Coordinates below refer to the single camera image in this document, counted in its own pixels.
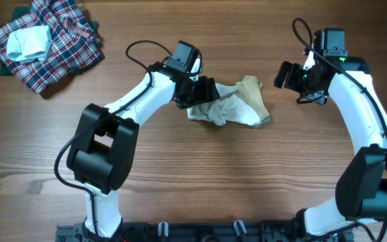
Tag white baby shirt tan sleeves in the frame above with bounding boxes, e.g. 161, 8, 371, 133
187, 75, 271, 128

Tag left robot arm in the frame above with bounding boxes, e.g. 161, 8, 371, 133
56, 41, 220, 241

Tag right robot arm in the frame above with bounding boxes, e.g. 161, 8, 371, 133
274, 28, 387, 239

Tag plaid flannel shirt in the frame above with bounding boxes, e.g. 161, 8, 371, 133
0, 0, 103, 94

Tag light blue folded garment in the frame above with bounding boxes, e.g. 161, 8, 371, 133
7, 26, 52, 64

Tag dark green folded cloth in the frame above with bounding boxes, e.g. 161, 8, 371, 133
0, 6, 99, 76

